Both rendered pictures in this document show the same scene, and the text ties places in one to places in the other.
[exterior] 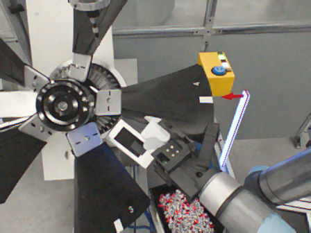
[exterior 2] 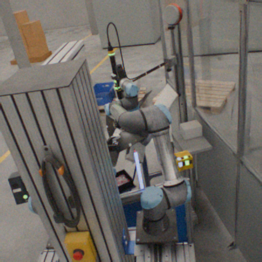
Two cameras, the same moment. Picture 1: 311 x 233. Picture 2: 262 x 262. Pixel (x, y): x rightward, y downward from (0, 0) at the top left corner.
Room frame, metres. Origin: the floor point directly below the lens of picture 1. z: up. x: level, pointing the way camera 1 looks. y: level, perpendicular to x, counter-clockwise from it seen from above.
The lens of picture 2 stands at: (0.43, -1.82, 2.28)
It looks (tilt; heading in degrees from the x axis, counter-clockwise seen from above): 29 degrees down; 88
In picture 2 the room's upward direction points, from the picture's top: 11 degrees counter-clockwise
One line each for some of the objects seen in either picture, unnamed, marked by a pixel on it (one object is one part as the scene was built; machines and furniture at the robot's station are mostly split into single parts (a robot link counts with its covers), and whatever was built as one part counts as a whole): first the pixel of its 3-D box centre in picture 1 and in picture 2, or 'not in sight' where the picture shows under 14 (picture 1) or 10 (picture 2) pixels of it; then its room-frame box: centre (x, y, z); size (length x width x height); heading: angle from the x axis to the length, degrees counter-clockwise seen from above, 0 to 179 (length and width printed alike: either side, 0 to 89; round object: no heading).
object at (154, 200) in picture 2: not in sight; (153, 202); (0.51, -0.74, 1.20); 0.13 x 0.12 x 0.14; 11
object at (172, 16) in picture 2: not in sight; (173, 14); (1.02, 0.57, 1.88); 0.16 x 0.07 x 0.16; 129
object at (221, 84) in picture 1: (213, 75); (179, 162); (0.78, -0.23, 1.02); 0.16 x 0.10 x 0.11; 4
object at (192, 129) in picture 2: not in sight; (190, 128); (1.02, 0.34, 0.92); 0.17 x 0.16 x 0.11; 4
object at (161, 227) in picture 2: not in sight; (155, 218); (0.50, -0.74, 1.09); 0.15 x 0.15 x 0.10
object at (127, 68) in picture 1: (101, 75); (190, 140); (1.00, 0.27, 0.85); 0.36 x 0.24 x 0.03; 94
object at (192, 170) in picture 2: not in sight; (193, 177); (1.00, 0.27, 0.42); 0.04 x 0.04 x 0.83; 4
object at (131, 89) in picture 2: not in sight; (130, 88); (0.53, -0.16, 1.61); 0.11 x 0.08 x 0.09; 104
